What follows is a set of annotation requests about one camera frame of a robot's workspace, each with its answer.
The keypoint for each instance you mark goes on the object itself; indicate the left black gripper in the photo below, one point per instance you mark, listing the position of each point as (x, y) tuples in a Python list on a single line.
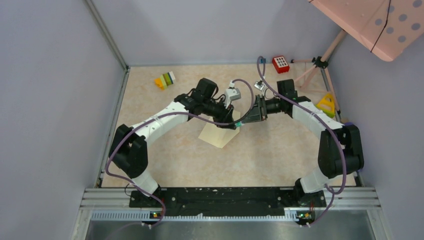
[(225, 117)]

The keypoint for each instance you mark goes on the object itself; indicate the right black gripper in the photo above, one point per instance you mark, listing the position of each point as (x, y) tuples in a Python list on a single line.
[(259, 112)]

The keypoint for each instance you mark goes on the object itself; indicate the white glue stick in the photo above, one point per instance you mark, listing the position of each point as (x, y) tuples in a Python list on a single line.
[(239, 124)]

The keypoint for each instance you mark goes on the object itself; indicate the pale yellow envelope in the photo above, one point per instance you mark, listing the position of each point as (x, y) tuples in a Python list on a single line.
[(216, 136)]

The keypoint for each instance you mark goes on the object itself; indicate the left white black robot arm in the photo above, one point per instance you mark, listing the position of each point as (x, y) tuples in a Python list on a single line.
[(129, 148)]

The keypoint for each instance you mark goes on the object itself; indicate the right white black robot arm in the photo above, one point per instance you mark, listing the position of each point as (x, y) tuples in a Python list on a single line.
[(340, 149)]

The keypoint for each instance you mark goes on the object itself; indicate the red toy block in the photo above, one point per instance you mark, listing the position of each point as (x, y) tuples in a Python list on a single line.
[(280, 64)]

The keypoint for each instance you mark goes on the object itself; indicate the yellow triangular toy block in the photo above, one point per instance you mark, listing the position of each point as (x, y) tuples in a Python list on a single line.
[(327, 104)]

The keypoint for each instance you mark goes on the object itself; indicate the green toy brick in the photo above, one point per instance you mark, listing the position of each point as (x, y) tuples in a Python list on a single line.
[(330, 114)]

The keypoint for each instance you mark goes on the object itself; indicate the pink wooden tripod stand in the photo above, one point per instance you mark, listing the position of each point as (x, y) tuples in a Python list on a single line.
[(320, 64)]

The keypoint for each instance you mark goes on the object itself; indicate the stacked colourful toy bricks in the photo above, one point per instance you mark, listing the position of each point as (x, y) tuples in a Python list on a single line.
[(165, 80)]

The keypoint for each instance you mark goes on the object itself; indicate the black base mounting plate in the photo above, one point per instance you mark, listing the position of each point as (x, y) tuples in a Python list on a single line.
[(227, 201)]

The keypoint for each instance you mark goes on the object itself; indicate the pink dotted board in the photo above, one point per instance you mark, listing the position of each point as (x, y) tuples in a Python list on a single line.
[(385, 27)]

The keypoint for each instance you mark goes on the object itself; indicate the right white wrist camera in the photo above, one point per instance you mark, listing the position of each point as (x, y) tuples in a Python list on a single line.
[(259, 85)]

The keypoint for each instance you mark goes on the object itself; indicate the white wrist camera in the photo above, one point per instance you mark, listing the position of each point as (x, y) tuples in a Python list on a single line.
[(231, 94), (259, 85)]

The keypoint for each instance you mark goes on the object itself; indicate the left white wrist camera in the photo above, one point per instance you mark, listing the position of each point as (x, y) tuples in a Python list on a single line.
[(231, 94)]

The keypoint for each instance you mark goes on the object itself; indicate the aluminium frame rail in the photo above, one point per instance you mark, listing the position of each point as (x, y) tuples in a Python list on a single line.
[(107, 36)]

